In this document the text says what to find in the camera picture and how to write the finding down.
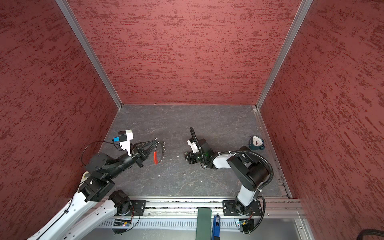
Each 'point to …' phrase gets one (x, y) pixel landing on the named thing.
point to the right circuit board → (247, 225)
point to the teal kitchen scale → (256, 143)
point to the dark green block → (203, 229)
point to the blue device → (216, 227)
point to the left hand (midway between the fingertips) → (157, 145)
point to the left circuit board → (122, 222)
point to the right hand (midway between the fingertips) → (185, 159)
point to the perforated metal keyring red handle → (156, 153)
